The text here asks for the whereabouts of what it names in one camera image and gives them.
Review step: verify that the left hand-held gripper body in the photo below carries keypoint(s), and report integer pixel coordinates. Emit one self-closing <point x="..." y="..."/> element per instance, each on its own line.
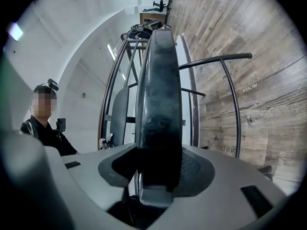
<point x="105" y="142"/>

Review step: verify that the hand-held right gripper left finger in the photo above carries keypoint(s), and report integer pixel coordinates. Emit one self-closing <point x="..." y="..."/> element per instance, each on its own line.
<point x="91" y="193"/>

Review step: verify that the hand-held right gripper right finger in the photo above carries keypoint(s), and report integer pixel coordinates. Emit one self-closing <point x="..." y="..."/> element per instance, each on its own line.
<point x="220" y="200"/>

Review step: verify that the black metal chair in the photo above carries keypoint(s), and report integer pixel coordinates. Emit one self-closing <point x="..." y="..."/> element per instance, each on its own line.
<point x="158" y="104"/>

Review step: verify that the black office chair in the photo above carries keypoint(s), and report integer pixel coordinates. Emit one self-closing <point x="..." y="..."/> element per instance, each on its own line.
<point x="158" y="5"/>

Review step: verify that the metal railing with wooden handrail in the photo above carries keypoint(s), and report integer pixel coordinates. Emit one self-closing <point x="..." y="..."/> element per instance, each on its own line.
<point x="105" y="97"/>

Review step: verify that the black chest-mounted device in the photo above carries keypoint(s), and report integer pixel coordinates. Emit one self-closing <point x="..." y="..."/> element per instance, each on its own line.
<point x="61" y="124"/>

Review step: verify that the person's black shirt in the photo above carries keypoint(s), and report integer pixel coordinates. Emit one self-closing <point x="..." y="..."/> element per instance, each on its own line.
<point x="52" y="140"/>

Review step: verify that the linear ceiling light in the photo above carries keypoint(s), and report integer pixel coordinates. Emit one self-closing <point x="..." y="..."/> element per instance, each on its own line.
<point x="123" y="77"/>
<point x="111" y="51"/>

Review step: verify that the person's head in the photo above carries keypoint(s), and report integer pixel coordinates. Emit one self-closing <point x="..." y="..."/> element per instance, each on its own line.
<point x="44" y="104"/>

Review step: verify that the black head-mounted camera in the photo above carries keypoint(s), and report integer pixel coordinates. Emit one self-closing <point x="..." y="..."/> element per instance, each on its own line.
<point x="53" y="84"/>

